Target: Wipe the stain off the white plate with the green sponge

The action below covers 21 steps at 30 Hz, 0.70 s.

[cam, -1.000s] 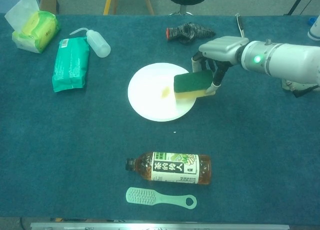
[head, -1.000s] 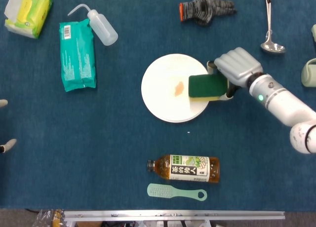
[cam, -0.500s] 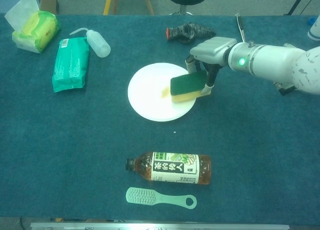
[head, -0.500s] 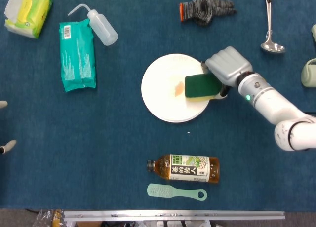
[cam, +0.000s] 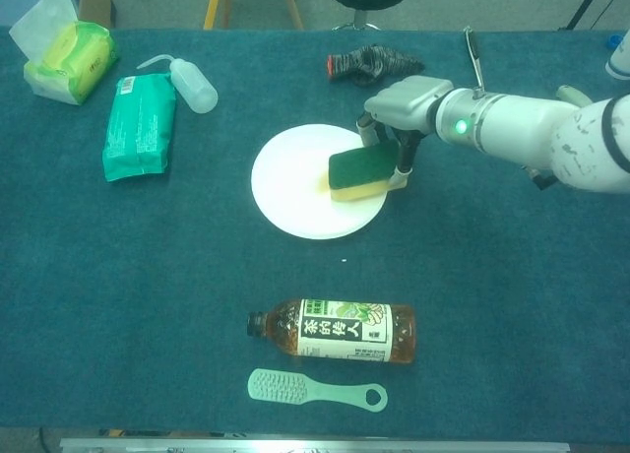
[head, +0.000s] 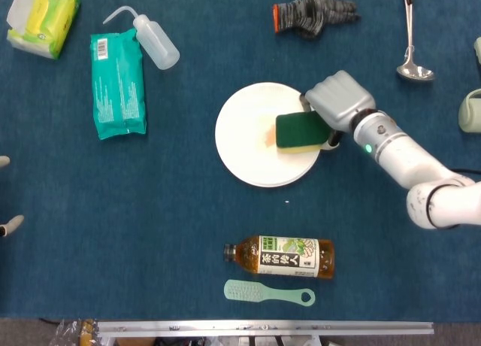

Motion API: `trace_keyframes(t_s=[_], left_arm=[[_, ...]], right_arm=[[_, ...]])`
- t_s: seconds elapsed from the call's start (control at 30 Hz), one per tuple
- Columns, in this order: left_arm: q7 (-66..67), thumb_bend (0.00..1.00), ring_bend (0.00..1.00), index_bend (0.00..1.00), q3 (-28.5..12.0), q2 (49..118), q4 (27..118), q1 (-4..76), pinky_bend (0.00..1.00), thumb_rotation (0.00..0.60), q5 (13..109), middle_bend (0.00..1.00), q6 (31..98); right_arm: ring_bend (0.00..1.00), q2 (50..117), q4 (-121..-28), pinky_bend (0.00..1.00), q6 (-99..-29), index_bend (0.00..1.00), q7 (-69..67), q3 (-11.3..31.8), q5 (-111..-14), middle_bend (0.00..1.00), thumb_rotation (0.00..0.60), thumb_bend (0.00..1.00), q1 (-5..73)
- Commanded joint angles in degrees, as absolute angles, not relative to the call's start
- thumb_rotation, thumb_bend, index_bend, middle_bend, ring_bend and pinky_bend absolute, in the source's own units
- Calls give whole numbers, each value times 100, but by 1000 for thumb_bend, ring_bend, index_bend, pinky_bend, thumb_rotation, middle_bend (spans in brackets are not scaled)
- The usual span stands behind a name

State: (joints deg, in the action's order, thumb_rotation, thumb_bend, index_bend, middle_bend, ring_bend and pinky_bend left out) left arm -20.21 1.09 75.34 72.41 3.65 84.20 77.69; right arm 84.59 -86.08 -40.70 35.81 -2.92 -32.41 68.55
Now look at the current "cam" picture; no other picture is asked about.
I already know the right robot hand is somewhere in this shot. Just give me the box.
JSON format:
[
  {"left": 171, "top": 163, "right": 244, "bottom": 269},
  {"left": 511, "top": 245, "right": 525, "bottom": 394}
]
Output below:
[{"left": 354, "top": 76, "right": 454, "bottom": 184}]

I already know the green yellow sponge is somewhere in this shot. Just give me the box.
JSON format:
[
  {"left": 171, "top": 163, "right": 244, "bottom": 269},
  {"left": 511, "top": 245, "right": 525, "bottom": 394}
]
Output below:
[{"left": 328, "top": 138, "right": 409, "bottom": 203}]

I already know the round white plate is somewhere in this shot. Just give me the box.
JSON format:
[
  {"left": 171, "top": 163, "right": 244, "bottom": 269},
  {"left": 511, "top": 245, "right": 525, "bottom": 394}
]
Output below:
[{"left": 250, "top": 121, "right": 390, "bottom": 240}]

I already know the grey knit work glove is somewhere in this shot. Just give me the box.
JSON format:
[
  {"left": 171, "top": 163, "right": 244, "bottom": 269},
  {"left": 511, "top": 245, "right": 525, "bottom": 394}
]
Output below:
[{"left": 327, "top": 43, "right": 427, "bottom": 88}]

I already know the stainless steel ladle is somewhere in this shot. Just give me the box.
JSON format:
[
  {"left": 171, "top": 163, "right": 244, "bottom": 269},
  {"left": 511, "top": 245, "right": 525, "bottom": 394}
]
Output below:
[{"left": 464, "top": 25, "right": 487, "bottom": 99}]

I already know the black tripod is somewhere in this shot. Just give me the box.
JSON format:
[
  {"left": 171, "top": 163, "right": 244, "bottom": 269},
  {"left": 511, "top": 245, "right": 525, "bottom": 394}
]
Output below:
[{"left": 558, "top": 0, "right": 609, "bottom": 32}]

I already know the clear plastic wash bottle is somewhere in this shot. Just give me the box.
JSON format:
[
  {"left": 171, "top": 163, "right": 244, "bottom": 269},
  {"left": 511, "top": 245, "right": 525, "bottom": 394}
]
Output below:
[{"left": 136, "top": 53, "right": 220, "bottom": 115}]

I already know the white cup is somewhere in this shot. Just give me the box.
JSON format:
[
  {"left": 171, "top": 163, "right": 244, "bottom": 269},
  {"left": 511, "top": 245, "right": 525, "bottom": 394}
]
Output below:
[{"left": 604, "top": 29, "right": 630, "bottom": 80}]

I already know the tea bottle with white label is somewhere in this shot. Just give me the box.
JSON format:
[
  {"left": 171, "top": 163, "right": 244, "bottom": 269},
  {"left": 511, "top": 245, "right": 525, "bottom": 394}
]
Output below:
[{"left": 245, "top": 297, "right": 417, "bottom": 368}]

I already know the teal wet wipes pack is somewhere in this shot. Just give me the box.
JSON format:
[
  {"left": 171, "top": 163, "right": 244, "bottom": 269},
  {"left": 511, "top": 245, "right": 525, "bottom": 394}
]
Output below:
[{"left": 101, "top": 72, "right": 177, "bottom": 183}]

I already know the mint green scrub brush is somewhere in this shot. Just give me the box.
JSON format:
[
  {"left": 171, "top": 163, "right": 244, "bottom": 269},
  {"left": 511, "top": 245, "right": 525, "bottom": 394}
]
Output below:
[{"left": 247, "top": 367, "right": 389, "bottom": 414}]

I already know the blue table cloth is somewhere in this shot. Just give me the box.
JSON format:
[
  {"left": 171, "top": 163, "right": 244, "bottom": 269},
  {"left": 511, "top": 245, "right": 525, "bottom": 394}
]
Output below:
[{"left": 0, "top": 26, "right": 630, "bottom": 432}]

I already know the cardboard box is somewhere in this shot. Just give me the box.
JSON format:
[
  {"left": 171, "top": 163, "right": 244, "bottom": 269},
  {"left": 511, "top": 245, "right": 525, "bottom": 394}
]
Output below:
[{"left": 78, "top": 0, "right": 115, "bottom": 30}]

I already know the green yellow tissue pack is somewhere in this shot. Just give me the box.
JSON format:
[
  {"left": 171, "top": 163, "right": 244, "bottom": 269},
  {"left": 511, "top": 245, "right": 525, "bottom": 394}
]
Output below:
[{"left": 8, "top": 0, "right": 121, "bottom": 107}]

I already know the pale green jug with handle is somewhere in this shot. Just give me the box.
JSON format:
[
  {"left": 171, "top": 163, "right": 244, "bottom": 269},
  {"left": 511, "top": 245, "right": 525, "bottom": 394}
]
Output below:
[{"left": 555, "top": 85, "right": 593, "bottom": 110}]

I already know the aluminium rail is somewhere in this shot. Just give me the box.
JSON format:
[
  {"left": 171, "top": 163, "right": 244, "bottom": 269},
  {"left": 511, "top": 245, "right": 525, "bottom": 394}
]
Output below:
[{"left": 58, "top": 437, "right": 571, "bottom": 453}]

